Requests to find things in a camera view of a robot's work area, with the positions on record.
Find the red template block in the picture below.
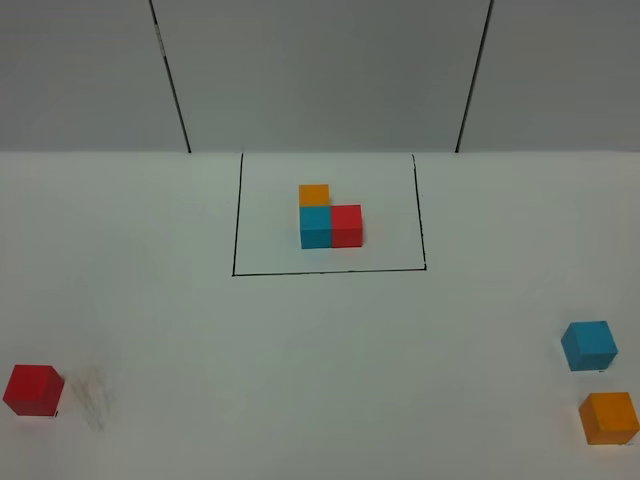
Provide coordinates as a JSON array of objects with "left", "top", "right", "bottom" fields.
[{"left": 331, "top": 204, "right": 364, "bottom": 248}]

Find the blue template block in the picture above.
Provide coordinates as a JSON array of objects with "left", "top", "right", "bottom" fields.
[{"left": 299, "top": 206, "right": 332, "bottom": 249}]

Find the orange template block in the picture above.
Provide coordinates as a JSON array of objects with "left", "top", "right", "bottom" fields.
[{"left": 299, "top": 184, "right": 330, "bottom": 207}]

